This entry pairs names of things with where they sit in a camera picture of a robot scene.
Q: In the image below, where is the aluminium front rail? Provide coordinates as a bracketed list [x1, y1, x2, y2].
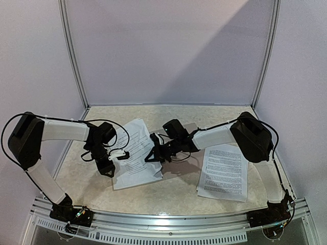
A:
[23, 198, 319, 244]

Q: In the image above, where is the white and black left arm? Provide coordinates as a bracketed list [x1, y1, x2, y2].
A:
[8, 112, 115, 222]

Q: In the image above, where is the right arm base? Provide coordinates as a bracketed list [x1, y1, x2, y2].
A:
[246, 194, 295, 228]

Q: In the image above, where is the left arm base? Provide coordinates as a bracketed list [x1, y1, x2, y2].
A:
[50, 194, 94, 228]

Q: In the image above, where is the white paper stack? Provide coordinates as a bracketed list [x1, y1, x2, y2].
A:
[197, 144, 248, 202]

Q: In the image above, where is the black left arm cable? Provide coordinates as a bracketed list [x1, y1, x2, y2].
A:
[0, 113, 131, 164]

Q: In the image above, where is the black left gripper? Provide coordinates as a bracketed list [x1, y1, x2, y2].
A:
[86, 142, 115, 178]

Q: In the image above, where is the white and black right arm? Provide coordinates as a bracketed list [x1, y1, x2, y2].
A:
[145, 112, 289, 223]

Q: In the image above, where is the white printed contract sheet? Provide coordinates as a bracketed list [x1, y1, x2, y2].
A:
[113, 154, 163, 190]

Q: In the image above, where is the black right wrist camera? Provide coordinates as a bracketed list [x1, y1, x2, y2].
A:
[150, 133, 165, 145]

